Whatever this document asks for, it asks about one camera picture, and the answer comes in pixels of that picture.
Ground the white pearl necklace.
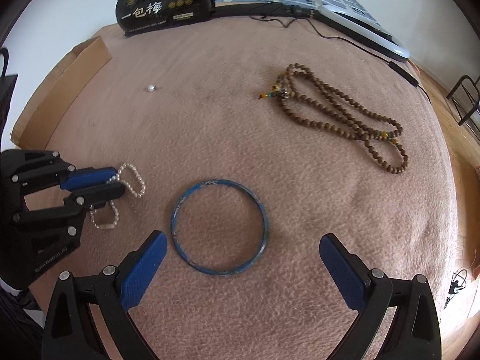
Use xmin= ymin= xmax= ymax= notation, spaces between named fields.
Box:
xmin=88 ymin=162 xmax=147 ymax=230

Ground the brown wooden bead necklace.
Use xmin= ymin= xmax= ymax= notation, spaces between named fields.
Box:
xmin=257 ymin=62 xmax=410 ymax=175

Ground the pink brown blanket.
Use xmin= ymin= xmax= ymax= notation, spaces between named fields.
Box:
xmin=31 ymin=17 xmax=457 ymax=359

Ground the blue bangle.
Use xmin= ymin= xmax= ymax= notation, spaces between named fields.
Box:
xmin=168 ymin=178 xmax=270 ymax=278

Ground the black ring light cable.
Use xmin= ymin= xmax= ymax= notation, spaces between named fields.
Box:
xmin=246 ymin=12 xmax=432 ymax=103

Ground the black clothes rack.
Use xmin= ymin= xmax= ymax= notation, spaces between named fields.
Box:
xmin=447 ymin=75 xmax=479 ymax=141

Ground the black snack bag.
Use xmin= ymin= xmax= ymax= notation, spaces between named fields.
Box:
xmin=115 ymin=0 xmax=215 ymax=36

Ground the white ring light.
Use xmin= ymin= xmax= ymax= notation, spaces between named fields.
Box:
xmin=222 ymin=2 xmax=410 ymax=62

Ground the open cardboard box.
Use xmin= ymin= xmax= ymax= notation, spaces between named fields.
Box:
xmin=10 ymin=37 xmax=112 ymax=150

